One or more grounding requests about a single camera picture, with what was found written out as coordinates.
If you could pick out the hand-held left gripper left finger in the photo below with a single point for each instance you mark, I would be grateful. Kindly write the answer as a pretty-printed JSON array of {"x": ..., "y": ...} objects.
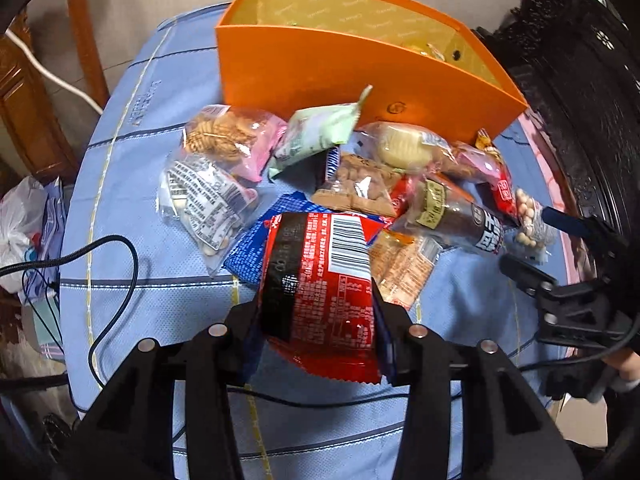
[{"x": 235, "y": 332}]

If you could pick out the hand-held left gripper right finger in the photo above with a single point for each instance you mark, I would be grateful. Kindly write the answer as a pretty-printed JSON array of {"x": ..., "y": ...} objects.
[{"x": 387, "y": 347}]

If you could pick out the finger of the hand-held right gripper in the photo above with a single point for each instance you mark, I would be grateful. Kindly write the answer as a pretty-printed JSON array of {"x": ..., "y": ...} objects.
[
  {"x": 527, "y": 271},
  {"x": 567, "y": 222}
]

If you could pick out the clear packet of white balls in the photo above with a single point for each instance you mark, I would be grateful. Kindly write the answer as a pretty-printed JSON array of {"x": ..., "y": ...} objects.
[{"x": 532, "y": 225}]

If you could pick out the red cartoon snack bag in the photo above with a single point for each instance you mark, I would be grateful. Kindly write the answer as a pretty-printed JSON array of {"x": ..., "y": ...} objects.
[{"x": 501, "y": 192}]

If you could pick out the red and black snack packet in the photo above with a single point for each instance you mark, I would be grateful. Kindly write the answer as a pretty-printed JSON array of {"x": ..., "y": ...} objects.
[{"x": 320, "y": 300}]

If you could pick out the orange trimmed clear cake packet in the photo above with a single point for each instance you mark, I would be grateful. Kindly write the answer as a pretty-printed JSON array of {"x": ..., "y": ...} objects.
[{"x": 402, "y": 266}]

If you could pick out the plain blue snack packet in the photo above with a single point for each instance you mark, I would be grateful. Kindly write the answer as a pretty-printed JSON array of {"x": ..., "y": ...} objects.
[{"x": 250, "y": 246}]

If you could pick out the black brown cake packet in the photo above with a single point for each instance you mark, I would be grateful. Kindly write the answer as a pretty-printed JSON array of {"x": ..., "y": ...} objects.
[{"x": 450, "y": 212}]

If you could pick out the pink cookie packet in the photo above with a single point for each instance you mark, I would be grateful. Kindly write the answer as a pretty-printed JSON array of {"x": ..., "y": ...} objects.
[{"x": 475, "y": 165}]

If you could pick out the clear packet with white label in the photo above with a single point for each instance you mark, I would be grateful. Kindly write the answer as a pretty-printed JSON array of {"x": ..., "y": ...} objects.
[{"x": 207, "y": 205}]

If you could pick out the tan cookie packet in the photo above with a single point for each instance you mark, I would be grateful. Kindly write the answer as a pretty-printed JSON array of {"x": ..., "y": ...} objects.
[{"x": 360, "y": 186}]

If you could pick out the clear yellow pastry packet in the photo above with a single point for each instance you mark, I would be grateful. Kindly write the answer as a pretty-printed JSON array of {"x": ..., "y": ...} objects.
[{"x": 407, "y": 149}]

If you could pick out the blue round cookie packet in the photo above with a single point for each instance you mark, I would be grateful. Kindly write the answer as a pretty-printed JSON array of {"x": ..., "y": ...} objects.
[{"x": 332, "y": 162}]

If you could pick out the pink clear cracker packet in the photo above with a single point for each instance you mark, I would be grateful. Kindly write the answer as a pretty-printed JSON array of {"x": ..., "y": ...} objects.
[{"x": 225, "y": 132}]

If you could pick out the light green snack packet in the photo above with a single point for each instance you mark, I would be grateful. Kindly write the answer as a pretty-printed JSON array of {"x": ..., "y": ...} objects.
[{"x": 315, "y": 135}]

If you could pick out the orange cardboard box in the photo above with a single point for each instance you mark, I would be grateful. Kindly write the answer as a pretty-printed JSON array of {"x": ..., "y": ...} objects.
[{"x": 320, "y": 65}]

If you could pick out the person's right hand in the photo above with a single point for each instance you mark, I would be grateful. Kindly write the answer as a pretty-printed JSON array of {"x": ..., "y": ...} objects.
[{"x": 625, "y": 367}]

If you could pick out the pink sheet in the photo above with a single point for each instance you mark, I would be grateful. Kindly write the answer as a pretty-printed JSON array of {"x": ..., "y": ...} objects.
[{"x": 550, "y": 160}]

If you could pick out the blue checked tablecloth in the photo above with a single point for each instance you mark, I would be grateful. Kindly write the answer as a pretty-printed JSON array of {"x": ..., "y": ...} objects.
[{"x": 150, "y": 210}]

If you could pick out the dark carved wooden furniture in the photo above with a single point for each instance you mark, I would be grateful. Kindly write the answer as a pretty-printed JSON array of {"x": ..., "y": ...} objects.
[{"x": 575, "y": 60}]

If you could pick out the white plastic bag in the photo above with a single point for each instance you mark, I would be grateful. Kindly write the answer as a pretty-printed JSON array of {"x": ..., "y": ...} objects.
[{"x": 20, "y": 215}]

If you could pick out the brown wooden chair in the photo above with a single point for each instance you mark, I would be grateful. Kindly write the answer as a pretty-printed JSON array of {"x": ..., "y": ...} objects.
[{"x": 30, "y": 110}]

